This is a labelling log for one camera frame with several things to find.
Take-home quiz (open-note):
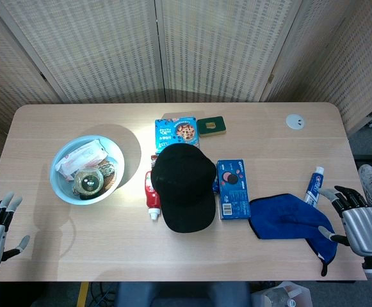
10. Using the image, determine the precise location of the white plastic container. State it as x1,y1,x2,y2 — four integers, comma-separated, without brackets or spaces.
252,281,311,307

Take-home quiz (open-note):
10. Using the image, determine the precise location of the black baseball cap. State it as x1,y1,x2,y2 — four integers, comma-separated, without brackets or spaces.
150,143,218,233

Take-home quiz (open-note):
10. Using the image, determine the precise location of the green yellow sponge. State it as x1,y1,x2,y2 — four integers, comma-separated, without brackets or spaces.
197,116,227,138

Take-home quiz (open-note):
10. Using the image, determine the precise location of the blue snack packet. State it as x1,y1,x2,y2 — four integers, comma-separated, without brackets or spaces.
154,116,200,154

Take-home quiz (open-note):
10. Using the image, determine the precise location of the light blue plastic bowl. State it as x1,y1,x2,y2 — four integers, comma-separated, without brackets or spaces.
49,135,125,205

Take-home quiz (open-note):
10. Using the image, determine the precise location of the white pink snack packet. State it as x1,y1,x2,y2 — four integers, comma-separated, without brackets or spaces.
54,139,108,182

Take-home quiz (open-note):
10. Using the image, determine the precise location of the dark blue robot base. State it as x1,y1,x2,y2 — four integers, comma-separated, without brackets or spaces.
115,281,252,307

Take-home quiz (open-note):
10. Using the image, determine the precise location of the white round disc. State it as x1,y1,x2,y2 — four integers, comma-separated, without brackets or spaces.
285,113,306,130

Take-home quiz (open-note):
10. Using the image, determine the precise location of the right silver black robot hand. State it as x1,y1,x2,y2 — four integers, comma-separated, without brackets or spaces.
319,185,372,257

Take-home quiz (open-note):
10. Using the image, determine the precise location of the brown patterned snack pack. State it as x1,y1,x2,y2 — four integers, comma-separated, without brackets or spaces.
95,159,116,190

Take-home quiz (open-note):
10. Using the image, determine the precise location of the blue cloth with black trim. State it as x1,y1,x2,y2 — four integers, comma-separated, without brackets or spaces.
248,193,339,278

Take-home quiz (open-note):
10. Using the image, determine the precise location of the beige woven folding screen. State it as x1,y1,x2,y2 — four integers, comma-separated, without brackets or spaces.
0,0,372,167

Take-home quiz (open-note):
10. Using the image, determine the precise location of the red ketchup squeeze bottle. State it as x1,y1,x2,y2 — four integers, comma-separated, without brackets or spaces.
145,170,162,221

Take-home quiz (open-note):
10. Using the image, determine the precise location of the blue Oreo cookie box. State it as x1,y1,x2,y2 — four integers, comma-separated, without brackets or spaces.
216,159,250,221

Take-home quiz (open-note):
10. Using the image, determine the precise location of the white blue toothpaste tube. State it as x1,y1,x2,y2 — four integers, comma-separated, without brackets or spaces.
303,166,325,205

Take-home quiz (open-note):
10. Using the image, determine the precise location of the round gold black tin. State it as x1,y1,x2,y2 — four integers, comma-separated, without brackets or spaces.
73,168,105,195

